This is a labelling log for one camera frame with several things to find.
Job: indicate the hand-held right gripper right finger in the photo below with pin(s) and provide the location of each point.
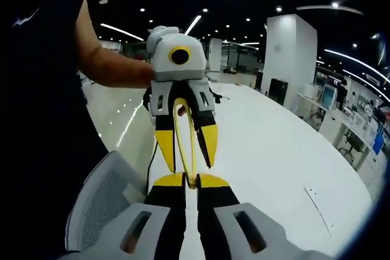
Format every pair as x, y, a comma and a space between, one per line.
210, 226

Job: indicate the blue box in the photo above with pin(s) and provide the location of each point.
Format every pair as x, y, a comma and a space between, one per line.
379, 143

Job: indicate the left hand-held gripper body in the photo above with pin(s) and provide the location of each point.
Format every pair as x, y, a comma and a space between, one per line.
164, 68

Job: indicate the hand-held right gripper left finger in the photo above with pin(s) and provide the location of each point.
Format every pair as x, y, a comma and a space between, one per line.
158, 211

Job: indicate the white mesh chair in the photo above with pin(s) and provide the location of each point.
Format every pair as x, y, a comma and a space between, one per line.
100, 193

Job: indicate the person's dark shirt torso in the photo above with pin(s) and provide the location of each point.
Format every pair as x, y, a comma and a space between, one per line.
39, 104

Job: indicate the computer monitor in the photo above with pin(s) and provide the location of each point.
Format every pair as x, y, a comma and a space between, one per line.
329, 97

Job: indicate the white pillar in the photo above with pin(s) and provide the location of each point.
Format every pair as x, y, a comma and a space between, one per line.
289, 59

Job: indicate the black box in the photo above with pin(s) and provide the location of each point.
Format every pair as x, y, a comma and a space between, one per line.
278, 92

